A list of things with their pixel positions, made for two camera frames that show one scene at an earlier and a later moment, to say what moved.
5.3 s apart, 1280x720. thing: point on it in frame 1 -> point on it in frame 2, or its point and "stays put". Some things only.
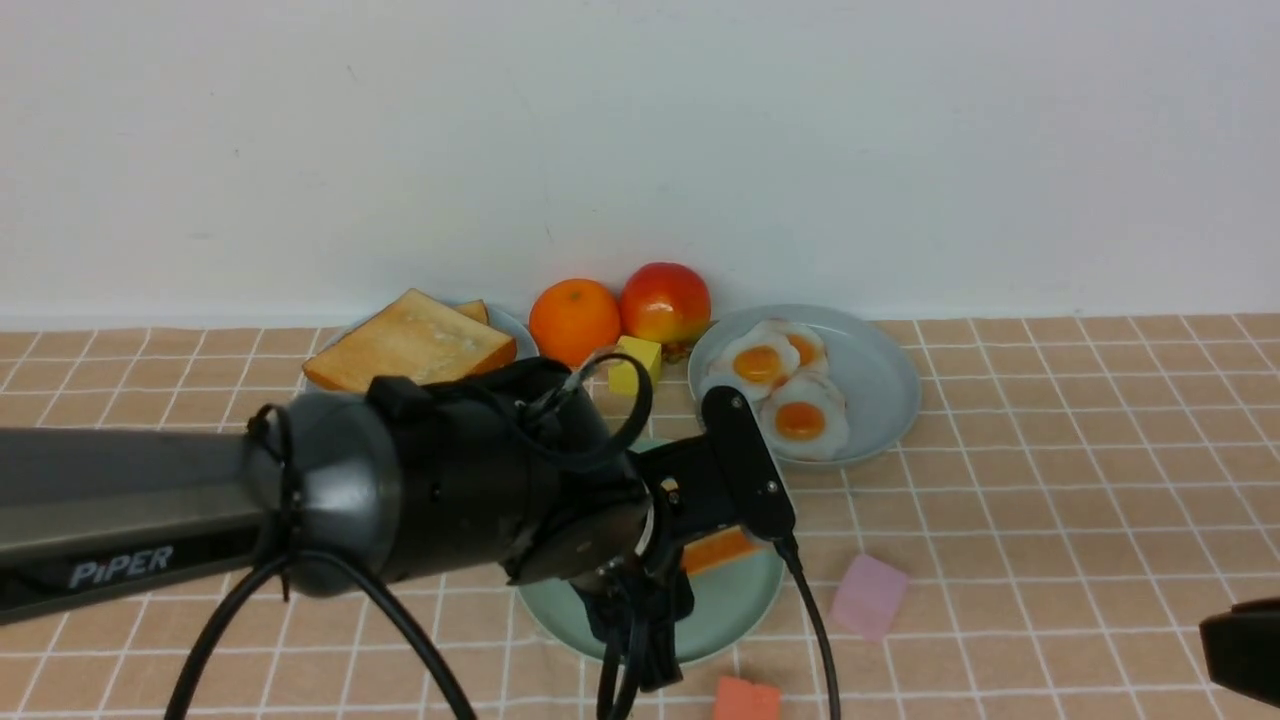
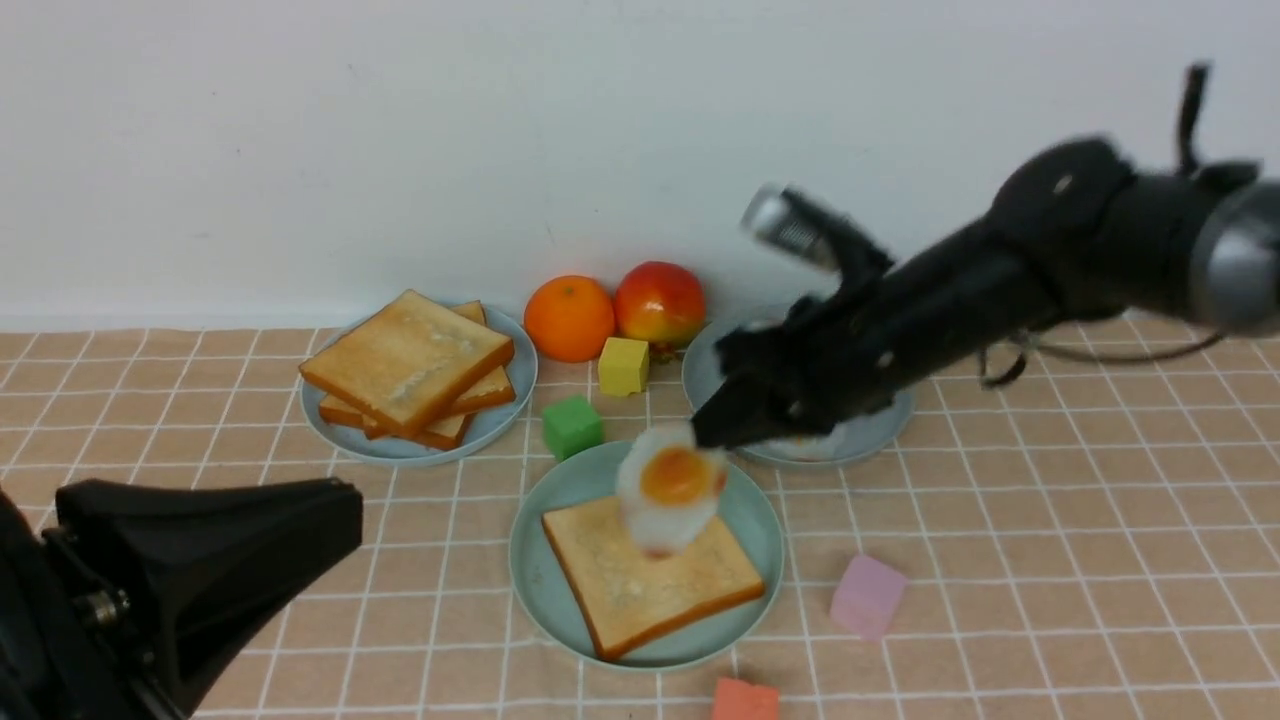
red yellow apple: (665, 302) stays put
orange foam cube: (738, 699) stays put
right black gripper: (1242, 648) -> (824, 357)
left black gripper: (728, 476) -> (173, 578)
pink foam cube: (869, 598) stays put
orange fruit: (573, 319) stays put
